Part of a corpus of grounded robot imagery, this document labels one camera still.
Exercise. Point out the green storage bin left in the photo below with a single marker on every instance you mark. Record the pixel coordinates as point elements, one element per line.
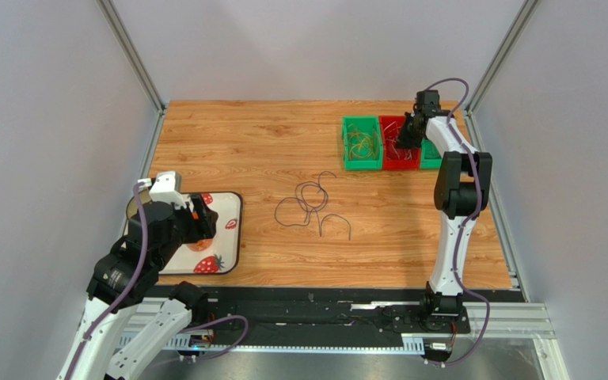
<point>362,143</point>

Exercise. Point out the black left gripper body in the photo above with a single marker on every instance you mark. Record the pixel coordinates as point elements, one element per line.
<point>184,231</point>

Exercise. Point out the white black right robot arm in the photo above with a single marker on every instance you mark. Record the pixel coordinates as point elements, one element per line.
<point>461,193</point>

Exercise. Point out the green storage bin right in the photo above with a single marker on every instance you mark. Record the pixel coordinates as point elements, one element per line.
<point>429,155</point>

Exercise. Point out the green storage bin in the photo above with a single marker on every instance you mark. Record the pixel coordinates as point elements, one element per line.
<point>429,155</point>
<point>362,143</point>

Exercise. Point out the aluminium frame post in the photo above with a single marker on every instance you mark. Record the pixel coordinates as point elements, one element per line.
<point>521,20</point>
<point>119,30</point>

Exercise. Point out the aluminium frame post right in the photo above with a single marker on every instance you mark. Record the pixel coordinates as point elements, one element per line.
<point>521,20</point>

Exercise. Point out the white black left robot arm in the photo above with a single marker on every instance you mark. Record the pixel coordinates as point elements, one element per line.
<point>120,282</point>

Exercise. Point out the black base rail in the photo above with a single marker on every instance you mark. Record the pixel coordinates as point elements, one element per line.
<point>318,318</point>

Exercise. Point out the white strawberry print tray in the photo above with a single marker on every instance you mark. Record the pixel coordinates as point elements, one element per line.
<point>220,258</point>

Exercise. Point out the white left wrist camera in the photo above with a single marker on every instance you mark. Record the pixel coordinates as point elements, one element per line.
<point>164,187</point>

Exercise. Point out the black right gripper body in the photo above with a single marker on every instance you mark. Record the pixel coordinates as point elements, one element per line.
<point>409,137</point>

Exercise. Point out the clear glass bowl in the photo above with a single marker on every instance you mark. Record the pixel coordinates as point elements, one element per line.
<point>132,206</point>

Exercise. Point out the aluminium frame post left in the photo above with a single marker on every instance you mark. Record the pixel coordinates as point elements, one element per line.
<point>119,30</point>

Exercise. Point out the orange transparent cup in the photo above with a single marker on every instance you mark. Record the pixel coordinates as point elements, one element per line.
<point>200,245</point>

